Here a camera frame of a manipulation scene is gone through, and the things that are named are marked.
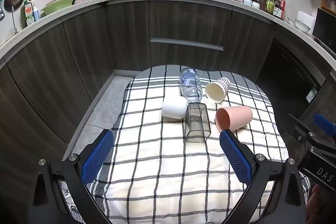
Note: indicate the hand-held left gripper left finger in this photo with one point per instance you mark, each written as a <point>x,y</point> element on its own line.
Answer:
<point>96,159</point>

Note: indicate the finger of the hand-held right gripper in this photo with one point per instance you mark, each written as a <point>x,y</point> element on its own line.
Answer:
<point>298,126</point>
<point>325,124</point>

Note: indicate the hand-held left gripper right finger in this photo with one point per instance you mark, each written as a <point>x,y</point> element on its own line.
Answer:
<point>236,159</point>

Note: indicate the pink cup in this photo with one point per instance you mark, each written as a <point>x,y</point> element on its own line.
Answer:
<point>236,116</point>

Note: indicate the grey transparent square cup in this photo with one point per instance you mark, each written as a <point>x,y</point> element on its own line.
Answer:
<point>197,125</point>

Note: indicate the checked paper cup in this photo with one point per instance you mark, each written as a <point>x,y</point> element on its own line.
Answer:
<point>215,92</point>

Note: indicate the white cup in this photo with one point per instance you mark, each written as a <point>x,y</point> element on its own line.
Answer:
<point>173,107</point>

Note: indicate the person's right hand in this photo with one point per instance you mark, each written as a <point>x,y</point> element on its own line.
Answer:
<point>321,204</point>

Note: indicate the black dishwasher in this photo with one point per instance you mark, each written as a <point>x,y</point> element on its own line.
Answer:
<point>286,69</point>

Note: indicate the black white checked cloth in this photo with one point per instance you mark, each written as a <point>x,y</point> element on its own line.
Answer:
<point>162,174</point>

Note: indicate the clear glass jar blue print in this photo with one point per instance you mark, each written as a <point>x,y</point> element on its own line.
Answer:
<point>190,84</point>

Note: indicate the black microwave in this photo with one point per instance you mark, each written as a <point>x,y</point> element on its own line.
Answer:
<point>325,27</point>

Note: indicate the dark wood kitchen cabinet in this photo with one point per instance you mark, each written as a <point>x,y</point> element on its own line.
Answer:
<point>78,61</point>

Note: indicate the large white bowl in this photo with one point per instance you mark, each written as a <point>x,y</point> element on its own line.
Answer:
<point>305,21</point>

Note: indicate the small white bowl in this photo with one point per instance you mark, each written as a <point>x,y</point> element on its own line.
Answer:
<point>292,21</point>

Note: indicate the dark wood drawer front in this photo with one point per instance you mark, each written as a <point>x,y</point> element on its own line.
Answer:
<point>183,54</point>

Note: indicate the group of sauce bottles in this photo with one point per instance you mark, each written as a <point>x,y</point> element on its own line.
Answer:
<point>274,7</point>

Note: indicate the row of white seasoning jars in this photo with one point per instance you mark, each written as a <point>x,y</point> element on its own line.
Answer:
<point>246,0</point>

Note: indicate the blue white bottle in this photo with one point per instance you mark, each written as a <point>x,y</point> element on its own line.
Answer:
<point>36,13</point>

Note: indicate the green plastic basin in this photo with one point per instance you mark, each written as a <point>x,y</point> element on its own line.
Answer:
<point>59,5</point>

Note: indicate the green dish soap bottle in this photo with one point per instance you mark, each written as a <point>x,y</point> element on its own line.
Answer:
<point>28,13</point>

